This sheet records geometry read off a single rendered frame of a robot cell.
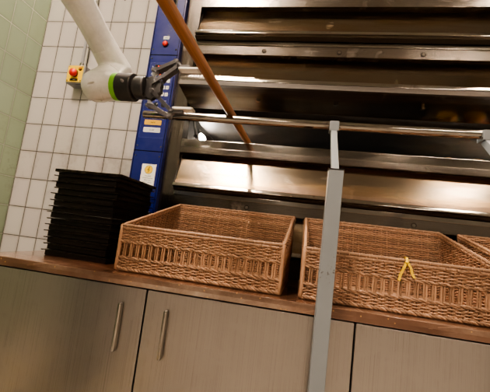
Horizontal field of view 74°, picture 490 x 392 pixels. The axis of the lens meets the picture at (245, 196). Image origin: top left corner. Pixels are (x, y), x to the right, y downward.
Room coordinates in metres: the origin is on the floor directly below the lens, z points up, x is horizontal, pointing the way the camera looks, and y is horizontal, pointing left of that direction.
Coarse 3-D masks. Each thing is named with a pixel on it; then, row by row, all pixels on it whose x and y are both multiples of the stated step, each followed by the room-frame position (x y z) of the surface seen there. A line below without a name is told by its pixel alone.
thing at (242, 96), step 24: (192, 96) 1.53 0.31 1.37; (240, 96) 1.46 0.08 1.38; (264, 96) 1.44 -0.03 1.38; (288, 96) 1.41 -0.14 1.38; (312, 96) 1.38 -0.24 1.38; (336, 96) 1.36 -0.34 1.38; (360, 96) 1.33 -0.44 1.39; (384, 96) 1.31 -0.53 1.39; (408, 96) 1.28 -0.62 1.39; (432, 96) 1.26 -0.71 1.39; (456, 96) 1.24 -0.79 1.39; (480, 96) 1.22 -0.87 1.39; (432, 120) 1.42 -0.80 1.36; (456, 120) 1.39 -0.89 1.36; (480, 120) 1.36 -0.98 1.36
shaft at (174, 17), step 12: (156, 0) 0.59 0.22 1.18; (168, 0) 0.60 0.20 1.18; (168, 12) 0.63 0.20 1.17; (180, 24) 0.67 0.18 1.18; (180, 36) 0.70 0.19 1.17; (192, 36) 0.73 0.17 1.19; (192, 48) 0.75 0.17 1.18; (204, 60) 0.82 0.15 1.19; (204, 72) 0.87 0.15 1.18; (216, 84) 0.95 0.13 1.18; (216, 96) 1.02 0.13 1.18; (228, 108) 1.12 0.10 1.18; (240, 132) 1.38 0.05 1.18
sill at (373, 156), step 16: (192, 144) 1.57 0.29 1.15; (208, 144) 1.56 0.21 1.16; (224, 144) 1.55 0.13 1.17; (240, 144) 1.53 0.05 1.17; (256, 144) 1.52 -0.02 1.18; (368, 160) 1.43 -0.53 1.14; (384, 160) 1.42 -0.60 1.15; (400, 160) 1.41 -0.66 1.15; (416, 160) 1.39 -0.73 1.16; (432, 160) 1.38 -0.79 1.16; (448, 160) 1.37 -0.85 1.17; (464, 160) 1.36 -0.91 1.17; (480, 160) 1.35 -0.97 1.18
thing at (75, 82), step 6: (72, 66) 1.62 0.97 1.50; (78, 66) 1.62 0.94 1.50; (84, 66) 1.61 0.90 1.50; (78, 72) 1.62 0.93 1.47; (84, 72) 1.62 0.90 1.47; (66, 78) 1.63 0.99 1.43; (72, 78) 1.62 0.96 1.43; (78, 78) 1.61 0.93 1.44; (72, 84) 1.64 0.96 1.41; (78, 84) 1.63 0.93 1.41
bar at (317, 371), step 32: (320, 128) 1.11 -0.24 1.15; (352, 128) 1.09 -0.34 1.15; (384, 128) 1.06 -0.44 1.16; (416, 128) 1.05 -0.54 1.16; (448, 128) 1.03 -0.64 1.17; (320, 256) 0.88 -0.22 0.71; (320, 288) 0.87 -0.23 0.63; (320, 320) 0.87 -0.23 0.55; (320, 352) 0.87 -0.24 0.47; (320, 384) 0.87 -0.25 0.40
